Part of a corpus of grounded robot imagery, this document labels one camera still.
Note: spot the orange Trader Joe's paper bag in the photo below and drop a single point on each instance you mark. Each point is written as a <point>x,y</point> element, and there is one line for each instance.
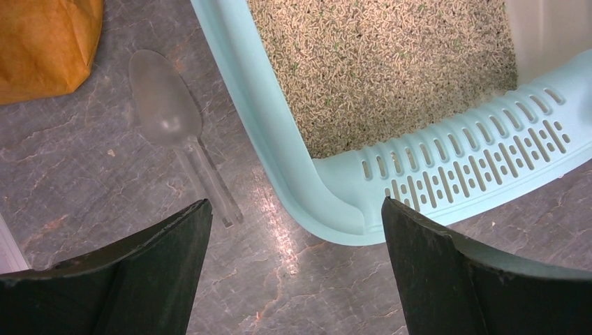
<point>47,47</point>

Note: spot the beige cat litter pellets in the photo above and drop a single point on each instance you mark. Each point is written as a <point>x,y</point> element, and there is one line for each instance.
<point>355,73</point>

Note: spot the teal plastic litter box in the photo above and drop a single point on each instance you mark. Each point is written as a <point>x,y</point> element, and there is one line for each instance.
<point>448,171</point>

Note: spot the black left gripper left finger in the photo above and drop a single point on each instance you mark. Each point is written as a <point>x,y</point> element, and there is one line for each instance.
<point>142,284</point>

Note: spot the translucent plastic litter scoop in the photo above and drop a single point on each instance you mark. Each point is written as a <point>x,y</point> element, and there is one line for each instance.
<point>170,117</point>

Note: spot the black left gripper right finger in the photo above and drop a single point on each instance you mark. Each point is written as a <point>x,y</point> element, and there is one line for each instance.
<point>449,283</point>

